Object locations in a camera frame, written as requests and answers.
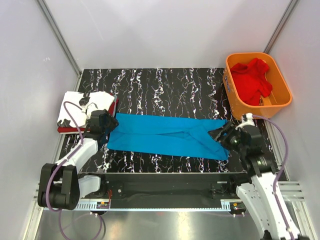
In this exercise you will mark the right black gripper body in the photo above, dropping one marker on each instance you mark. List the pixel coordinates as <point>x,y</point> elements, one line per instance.
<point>225,133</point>

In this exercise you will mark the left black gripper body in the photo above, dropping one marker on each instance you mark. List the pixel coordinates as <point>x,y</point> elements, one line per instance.
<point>108,124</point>

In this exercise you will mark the dark red t shirt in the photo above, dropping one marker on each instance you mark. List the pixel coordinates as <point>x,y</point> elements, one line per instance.
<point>73,130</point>

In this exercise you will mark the blue t shirt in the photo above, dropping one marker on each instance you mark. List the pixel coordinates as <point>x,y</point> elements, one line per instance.
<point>166,135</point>

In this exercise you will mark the bright red t shirt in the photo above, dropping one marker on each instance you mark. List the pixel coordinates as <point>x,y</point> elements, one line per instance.
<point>251,82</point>

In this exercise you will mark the orange plastic basket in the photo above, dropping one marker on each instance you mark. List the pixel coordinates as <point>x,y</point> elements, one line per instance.
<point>279,98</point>

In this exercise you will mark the white t shirt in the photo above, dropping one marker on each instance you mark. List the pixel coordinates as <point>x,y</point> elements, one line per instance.
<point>81,105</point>

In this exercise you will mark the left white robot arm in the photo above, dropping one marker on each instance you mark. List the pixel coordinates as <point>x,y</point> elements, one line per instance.
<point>60,188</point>

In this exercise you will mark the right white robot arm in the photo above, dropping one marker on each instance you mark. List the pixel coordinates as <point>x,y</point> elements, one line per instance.
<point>259,189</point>

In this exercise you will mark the left aluminium frame post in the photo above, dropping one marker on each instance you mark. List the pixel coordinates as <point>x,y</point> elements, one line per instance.
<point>58,35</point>

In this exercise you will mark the aluminium frame post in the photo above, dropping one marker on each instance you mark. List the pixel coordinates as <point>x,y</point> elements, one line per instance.
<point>281,25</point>
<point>58,35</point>

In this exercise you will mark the grey slotted cable duct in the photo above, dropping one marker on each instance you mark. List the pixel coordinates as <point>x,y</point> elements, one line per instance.
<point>120,205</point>

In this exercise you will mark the right aluminium frame post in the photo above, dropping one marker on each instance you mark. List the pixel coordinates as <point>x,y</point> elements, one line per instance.
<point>281,25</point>

